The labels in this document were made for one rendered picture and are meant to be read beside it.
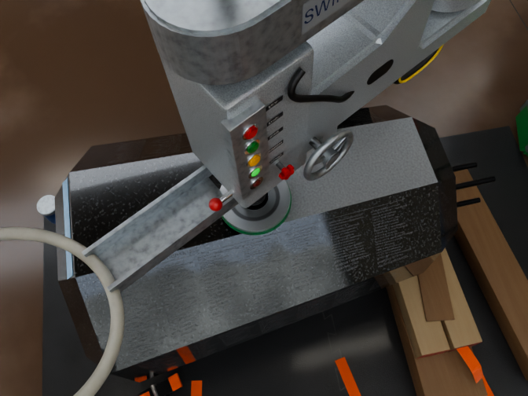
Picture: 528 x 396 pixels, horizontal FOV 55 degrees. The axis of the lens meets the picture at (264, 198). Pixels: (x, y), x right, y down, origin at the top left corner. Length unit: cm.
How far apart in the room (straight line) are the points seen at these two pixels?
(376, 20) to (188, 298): 96
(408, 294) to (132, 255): 124
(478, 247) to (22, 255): 212
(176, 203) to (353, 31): 59
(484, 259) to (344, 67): 149
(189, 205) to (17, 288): 151
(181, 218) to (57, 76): 202
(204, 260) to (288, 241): 26
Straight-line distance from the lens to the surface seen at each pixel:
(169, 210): 128
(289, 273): 158
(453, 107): 289
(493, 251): 243
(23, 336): 258
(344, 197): 155
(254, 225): 145
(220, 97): 85
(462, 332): 216
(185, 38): 75
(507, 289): 240
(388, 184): 159
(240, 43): 75
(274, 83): 88
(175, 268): 154
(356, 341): 230
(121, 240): 128
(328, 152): 116
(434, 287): 216
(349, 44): 111
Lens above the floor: 227
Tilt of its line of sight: 66 degrees down
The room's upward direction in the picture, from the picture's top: 6 degrees counter-clockwise
